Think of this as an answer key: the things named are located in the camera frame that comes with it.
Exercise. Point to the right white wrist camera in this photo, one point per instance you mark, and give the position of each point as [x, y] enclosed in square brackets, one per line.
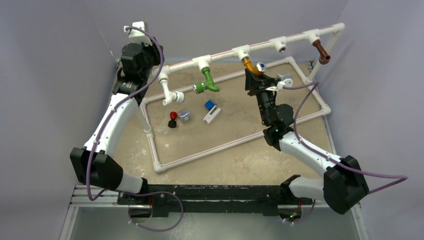
[283, 81]

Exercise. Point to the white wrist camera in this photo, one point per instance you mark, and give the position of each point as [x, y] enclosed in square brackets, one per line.
[137, 37]
[283, 81]

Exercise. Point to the green plastic faucet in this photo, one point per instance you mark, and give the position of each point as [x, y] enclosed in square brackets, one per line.
[208, 84]

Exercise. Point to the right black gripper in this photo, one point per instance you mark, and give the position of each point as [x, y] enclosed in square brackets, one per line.
[252, 81]

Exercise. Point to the blue small block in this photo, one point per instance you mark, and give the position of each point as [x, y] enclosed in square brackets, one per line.
[209, 104]

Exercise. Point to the clear plastic small box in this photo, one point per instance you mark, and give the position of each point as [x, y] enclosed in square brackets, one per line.
[184, 115]

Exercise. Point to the white plastic clip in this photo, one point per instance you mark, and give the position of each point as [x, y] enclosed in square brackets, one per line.
[212, 114]

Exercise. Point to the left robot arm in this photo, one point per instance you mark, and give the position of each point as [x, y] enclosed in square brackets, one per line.
[94, 163]

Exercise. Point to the red and black knob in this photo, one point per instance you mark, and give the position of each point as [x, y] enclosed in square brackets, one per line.
[173, 120]

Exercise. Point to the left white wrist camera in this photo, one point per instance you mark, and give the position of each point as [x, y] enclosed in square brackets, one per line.
[137, 37]

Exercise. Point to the white plastic faucet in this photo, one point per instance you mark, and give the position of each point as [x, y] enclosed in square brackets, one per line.
[169, 96]

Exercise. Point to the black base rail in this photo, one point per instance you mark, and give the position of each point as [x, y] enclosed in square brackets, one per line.
[239, 199]

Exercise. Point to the white PVC pipe frame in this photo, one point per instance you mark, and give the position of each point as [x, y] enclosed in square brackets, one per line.
[239, 121]

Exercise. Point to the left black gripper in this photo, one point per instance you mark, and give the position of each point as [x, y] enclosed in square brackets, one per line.
[154, 50]

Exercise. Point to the orange plastic faucet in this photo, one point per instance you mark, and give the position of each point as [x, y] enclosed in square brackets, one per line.
[258, 69]

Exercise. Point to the brown plastic faucet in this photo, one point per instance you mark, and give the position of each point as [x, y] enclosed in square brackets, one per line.
[324, 58]

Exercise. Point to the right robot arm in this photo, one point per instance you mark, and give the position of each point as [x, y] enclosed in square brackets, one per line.
[342, 184]

